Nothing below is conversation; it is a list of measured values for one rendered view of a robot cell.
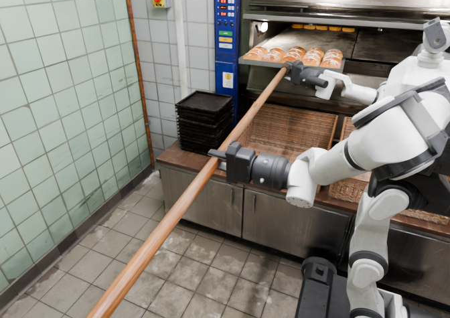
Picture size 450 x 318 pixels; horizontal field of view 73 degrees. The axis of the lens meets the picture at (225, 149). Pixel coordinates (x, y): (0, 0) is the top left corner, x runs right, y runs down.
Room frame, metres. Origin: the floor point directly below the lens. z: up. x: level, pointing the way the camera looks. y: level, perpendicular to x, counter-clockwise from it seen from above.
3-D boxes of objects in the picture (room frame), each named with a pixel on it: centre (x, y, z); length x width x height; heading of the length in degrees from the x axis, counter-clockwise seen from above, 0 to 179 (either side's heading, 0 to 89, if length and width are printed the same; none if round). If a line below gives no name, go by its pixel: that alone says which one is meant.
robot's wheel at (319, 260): (1.15, -0.55, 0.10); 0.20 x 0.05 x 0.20; 67
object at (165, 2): (2.18, 0.41, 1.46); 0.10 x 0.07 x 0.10; 67
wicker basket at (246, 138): (1.61, -0.36, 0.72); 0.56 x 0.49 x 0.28; 66
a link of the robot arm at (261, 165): (0.65, -0.07, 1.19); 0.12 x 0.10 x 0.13; 67
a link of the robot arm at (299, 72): (1.42, -0.38, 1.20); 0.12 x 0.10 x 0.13; 34
